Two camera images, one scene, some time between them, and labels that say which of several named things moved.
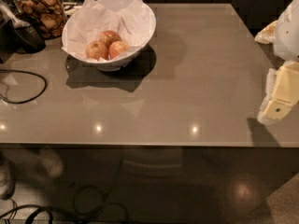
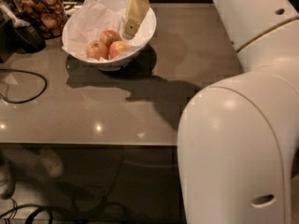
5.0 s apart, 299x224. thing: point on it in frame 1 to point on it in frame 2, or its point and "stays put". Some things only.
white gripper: x=288 y=32 to x=135 y=18
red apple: x=116 y=49 stays put
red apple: x=96 y=49 stays put
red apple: x=108 y=37 stays put
